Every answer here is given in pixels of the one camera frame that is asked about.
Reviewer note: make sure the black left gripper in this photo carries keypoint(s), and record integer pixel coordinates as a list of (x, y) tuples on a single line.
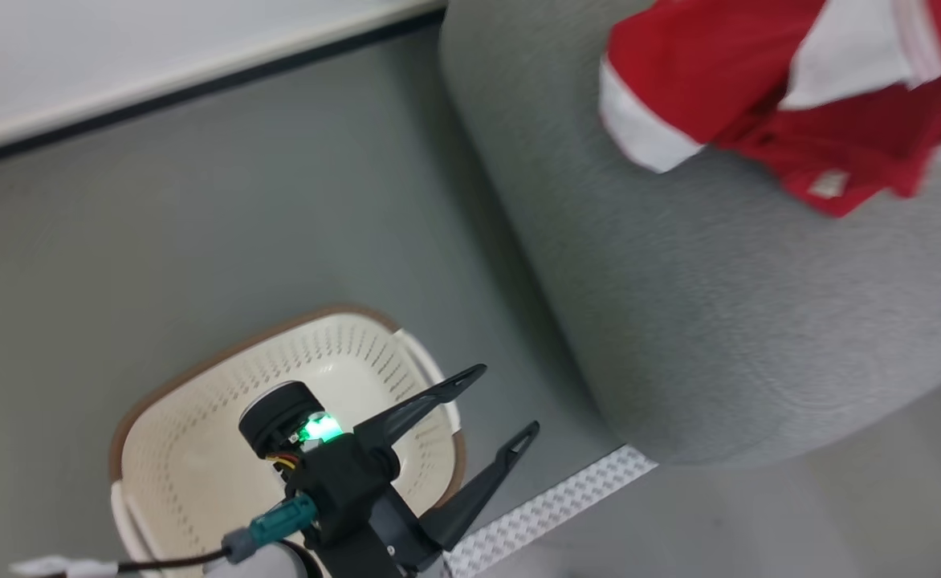
[(358, 498)]

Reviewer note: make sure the red and white shirt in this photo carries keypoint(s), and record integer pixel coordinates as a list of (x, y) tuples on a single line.
[(703, 72)]

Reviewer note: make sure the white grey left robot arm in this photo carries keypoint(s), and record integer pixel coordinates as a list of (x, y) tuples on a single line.
[(270, 564)]

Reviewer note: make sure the grey fabric sofa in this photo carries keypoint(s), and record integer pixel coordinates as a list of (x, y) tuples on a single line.
[(719, 321)]

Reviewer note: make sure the white patterned strip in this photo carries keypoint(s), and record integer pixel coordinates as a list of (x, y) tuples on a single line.
[(551, 506)]

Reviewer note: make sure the black round module green light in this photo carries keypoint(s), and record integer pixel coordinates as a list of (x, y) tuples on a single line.
[(274, 417)]

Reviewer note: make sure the cream perforated laundry basket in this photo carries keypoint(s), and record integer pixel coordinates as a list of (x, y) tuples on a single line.
[(197, 449)]

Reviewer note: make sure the white and black baseboard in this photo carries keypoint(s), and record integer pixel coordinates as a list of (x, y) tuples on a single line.
[(157, 84)]

